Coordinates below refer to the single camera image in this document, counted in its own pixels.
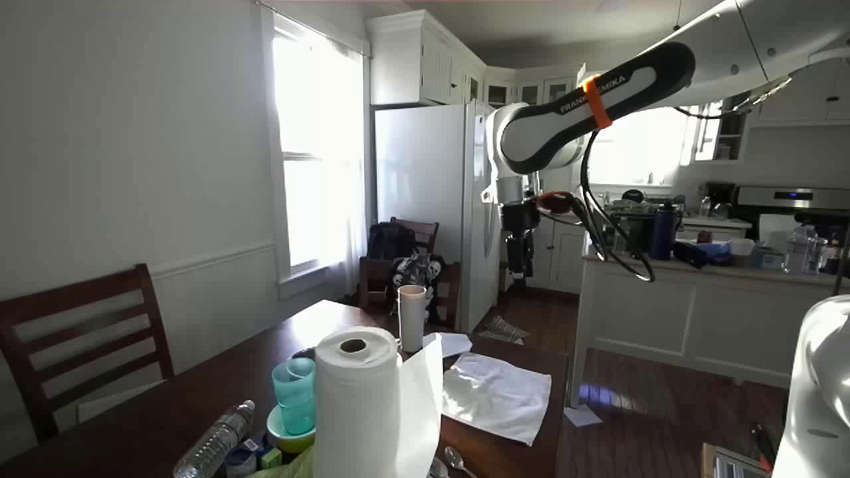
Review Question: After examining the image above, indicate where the clear bottle on counter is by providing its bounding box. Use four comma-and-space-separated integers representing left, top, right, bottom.
783, 223, 824, 277

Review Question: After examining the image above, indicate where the dark blue pitcher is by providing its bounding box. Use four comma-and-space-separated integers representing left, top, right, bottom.
643, 201, 683, 262

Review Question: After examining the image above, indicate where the clear plastic water bottle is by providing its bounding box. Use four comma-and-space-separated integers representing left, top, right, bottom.
171, 399, 261, 478

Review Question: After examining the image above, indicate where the white refrigerator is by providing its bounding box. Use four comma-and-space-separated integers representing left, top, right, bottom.
372, 98, 505, 338

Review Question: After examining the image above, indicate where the small white napkin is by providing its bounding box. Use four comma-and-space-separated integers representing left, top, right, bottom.
420, 329, 475, 362

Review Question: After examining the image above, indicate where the wooden chair back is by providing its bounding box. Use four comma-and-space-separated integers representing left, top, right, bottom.
0, 260, 177, 446

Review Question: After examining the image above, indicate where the white kitchen wall cabinet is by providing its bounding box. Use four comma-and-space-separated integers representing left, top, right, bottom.
363, 9, 488, 108

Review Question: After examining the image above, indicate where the metal spoon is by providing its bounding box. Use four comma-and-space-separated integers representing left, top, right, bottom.
438, 443, 479, 478

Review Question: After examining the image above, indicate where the large white paper sheet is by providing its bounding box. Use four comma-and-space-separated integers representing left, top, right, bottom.
438, 350, 556, 450

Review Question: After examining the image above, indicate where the bright dining room window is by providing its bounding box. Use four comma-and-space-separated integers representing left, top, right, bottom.
262, 10, 372, 286

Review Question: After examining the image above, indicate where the white kitchen island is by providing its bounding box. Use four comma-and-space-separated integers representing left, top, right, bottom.
565, 251, 850, 411

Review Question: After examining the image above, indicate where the bright kitchen window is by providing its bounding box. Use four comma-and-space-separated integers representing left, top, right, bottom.
588, 103, 722, 191

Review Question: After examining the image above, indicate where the green bowl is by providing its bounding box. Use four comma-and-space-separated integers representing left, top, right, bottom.
262, 405, 319, 460

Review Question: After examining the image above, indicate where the kitchen stove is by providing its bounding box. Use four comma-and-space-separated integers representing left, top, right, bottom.
736, 184, 850, 244

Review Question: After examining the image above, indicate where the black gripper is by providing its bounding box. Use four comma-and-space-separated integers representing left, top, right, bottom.
500, 200, 541, 282

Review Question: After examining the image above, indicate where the wooden chair holding jacket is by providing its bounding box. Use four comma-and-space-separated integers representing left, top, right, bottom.
356, 219, 465, 328

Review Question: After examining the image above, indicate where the cardboard box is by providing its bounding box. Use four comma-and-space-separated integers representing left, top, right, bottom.
699, 438, 776, 478

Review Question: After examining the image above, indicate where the black cable bundle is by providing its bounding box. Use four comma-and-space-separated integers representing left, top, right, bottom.
528, 74, 800, 286

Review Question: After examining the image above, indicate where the black patterned jacket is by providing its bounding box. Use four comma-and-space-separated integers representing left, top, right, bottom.
366, 220, 448, 310

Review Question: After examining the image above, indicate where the teal plastic cup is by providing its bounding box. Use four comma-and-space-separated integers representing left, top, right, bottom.
269, 354, 319, 436

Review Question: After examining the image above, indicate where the white paper scrap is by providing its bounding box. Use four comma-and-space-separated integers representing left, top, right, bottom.
561, 402, 605, 431

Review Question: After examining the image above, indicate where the orange strap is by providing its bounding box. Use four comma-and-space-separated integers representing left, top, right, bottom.
578, 78, 617, 134

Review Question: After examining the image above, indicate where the yellow-green cloth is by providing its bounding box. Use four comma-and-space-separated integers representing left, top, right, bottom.
250, 446, 319, 478

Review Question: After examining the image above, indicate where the crumpled grey floor cloth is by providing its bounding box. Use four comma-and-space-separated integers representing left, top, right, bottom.
475, 313, 530, 349

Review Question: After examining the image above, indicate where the large white paper towel roll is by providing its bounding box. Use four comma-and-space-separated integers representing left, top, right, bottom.
310, 325, 445, 478

